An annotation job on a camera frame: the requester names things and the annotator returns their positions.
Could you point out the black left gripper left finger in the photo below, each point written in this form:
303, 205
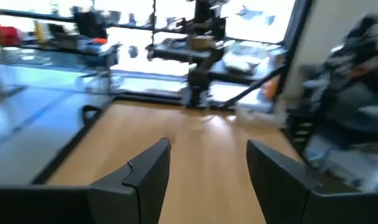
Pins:
139, 193

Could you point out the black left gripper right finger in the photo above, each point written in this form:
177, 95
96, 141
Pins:
276, 186

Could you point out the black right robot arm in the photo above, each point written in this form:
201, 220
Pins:
198, 81

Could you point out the clear plastic bin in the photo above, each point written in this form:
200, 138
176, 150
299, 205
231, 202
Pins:
257, 110

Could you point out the black diagonal beam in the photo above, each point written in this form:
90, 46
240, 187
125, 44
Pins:
254, 87

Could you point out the black box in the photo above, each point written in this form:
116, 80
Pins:
89, 25

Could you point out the yellow container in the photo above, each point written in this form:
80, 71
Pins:
39, 31

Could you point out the red object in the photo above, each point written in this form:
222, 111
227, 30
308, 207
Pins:
5, 35

